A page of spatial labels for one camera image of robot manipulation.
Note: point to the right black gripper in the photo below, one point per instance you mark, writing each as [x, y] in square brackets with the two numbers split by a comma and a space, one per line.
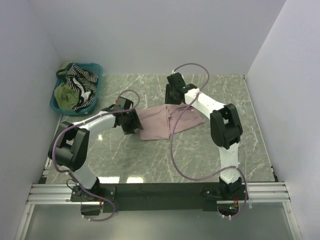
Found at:
[167, 100]

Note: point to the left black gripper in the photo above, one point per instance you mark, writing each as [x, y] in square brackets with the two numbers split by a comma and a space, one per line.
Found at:
[135, 124]

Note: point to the pink tank top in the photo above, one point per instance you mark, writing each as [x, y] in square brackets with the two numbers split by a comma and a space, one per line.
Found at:
[160, 122]

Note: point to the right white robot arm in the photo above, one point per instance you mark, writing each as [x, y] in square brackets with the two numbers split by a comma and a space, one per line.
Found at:
[225, 131]

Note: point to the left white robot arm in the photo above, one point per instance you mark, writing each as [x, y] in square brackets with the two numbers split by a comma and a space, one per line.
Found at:
[69, 148]

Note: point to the black white striped tank top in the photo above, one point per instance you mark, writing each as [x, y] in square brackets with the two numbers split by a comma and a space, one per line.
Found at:
[85, 82]

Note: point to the green tank top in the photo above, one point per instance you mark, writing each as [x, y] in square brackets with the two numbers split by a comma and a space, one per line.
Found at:
[65, 96]

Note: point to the teal plastic basket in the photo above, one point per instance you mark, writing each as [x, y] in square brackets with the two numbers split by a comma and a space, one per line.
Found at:
[93, 67]

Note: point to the black base beam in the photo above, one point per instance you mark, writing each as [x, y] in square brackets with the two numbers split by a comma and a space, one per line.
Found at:
[169, 196]

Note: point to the aluminium rail frame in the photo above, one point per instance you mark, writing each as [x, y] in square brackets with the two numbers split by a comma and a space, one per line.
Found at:
[117, 158]

